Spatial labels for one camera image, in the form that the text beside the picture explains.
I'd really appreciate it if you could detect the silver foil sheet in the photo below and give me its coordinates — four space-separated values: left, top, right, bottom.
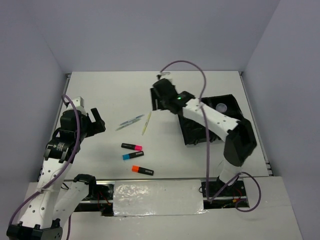
113 179 206 217

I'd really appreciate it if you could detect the orange highlighter marker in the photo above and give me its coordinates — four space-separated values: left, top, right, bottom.
131 165 154 176

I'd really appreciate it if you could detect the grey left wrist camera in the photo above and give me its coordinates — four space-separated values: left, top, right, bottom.
71 96 85 109

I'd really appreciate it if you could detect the blue pen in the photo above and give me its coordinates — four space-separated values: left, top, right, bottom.
119 114 144 126

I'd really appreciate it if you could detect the yellow pen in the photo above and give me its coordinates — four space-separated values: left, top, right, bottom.
141 111 152 136

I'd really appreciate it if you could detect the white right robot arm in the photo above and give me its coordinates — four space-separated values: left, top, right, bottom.
152 74 257 196

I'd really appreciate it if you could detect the green pen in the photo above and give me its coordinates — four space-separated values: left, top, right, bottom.
115 123 131 131

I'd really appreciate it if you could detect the pink highlighter marker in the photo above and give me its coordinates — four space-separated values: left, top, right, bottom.
121 143 143 151

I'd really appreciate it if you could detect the blue highlighter marker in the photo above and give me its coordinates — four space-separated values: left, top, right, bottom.
122 151 144 161

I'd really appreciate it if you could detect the clear paperclip jar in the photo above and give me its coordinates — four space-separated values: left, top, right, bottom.
215 103 228 113

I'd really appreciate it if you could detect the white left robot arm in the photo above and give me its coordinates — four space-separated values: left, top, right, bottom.
6 104 106 240

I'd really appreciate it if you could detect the black compartment organizer tray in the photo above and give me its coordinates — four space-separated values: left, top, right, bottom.
178 94 244 146

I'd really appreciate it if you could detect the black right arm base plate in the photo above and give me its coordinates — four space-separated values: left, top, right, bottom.
199 180 247 198

